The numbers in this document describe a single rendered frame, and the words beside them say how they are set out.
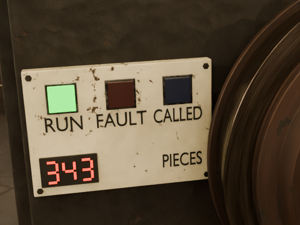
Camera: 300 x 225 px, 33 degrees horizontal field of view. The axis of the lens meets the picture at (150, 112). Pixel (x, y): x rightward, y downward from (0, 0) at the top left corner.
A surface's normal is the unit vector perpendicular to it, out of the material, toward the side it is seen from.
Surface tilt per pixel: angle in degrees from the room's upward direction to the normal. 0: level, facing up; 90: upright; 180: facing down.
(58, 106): 90
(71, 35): 90
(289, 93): 90
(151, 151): 90
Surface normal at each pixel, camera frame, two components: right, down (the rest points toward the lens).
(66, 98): 0.17, 0.26
